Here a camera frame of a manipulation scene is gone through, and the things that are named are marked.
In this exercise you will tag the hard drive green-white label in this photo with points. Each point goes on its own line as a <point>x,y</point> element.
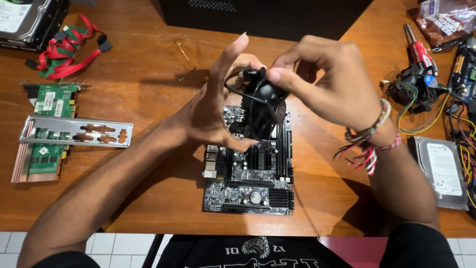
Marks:
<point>22,18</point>

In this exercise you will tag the black computer motherboard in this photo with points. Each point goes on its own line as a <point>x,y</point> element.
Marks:
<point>253,193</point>

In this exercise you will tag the black cooler with blue sticker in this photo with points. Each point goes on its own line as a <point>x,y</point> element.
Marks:
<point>412,83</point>

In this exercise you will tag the hard drive white label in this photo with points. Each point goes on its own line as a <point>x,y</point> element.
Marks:
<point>442,171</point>

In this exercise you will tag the green expansion card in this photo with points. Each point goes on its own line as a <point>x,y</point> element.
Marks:
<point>55,100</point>

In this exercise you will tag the black processor cooler fan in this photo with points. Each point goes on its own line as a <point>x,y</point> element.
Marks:
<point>264,111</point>

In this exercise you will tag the silver port shield plate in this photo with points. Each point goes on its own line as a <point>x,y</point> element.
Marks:
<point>55,124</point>

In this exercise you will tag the black computer case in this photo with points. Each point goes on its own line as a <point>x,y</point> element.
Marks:
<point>267,16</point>

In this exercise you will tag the person's right hand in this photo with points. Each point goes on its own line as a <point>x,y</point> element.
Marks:
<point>334,85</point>

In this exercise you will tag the green memory stick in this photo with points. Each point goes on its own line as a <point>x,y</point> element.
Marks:
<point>80,35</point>

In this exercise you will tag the blue circuit board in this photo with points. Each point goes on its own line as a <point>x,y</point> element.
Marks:
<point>465,70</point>

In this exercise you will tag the person's left hand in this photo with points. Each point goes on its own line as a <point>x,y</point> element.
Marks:
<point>208,119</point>

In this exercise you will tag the copper finned heatsink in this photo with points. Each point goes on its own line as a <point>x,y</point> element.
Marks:
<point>20,163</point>

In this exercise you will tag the small white blue packet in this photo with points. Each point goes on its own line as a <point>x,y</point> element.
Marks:
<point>430,7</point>

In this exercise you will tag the black printed shirt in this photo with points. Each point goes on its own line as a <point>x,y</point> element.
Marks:
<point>260,257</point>

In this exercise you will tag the red seat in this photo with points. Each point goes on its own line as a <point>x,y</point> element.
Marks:
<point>353,253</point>

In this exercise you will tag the brown snack packet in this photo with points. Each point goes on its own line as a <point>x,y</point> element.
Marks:
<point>446,28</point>

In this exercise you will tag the black metal table leg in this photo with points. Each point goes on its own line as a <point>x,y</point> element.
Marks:
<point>152,251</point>

